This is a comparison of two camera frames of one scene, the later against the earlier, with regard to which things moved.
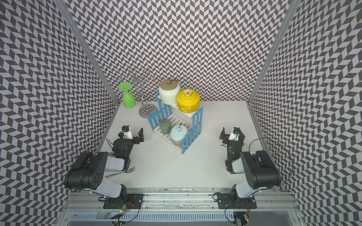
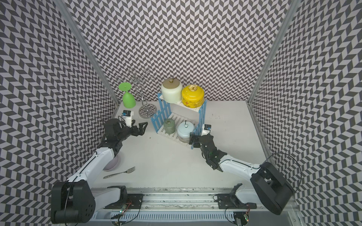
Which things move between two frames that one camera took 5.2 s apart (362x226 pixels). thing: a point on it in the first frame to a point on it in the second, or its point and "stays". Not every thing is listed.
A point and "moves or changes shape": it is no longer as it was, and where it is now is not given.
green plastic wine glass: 128,99 stays
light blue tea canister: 177,132 to 184,128
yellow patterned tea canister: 188,100 moves or changes shape
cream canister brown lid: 168,90 moves or changes shape
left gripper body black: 135,141 to 126,132
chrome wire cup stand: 136,78 stays
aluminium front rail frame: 274,207 stays
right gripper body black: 226,141 to 198,145
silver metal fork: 127,171 stays
